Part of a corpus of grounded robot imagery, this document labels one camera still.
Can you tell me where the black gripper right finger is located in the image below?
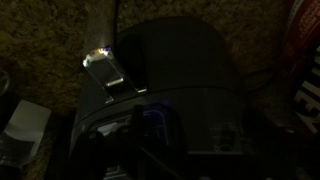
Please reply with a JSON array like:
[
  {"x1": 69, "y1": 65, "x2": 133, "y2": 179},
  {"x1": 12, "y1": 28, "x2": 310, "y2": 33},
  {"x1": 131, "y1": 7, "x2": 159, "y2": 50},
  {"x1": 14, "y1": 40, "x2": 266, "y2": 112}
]
[{"x1": 243, "y1": 109, "x2": 297, "y2": 174}]

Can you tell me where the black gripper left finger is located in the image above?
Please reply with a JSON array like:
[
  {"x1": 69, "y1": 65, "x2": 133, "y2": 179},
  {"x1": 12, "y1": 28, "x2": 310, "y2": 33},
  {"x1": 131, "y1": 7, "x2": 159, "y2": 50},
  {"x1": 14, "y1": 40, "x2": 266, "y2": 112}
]
[{"x1": 131, "y1": 105, "x2": 147, "y2": 140}]

